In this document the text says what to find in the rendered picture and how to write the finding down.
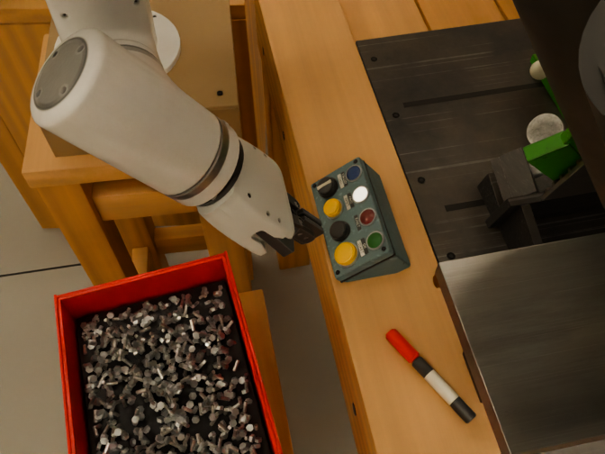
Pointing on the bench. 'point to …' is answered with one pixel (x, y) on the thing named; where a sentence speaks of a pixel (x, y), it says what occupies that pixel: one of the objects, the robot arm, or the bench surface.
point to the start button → (345, 253)
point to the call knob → (326, 186)
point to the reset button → (332, 207)
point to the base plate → (465, 131)
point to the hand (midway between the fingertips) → (302, 226)
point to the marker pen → (430, 376)
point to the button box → (391, 256)
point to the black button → (338, 230)
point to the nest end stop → (501, 178)
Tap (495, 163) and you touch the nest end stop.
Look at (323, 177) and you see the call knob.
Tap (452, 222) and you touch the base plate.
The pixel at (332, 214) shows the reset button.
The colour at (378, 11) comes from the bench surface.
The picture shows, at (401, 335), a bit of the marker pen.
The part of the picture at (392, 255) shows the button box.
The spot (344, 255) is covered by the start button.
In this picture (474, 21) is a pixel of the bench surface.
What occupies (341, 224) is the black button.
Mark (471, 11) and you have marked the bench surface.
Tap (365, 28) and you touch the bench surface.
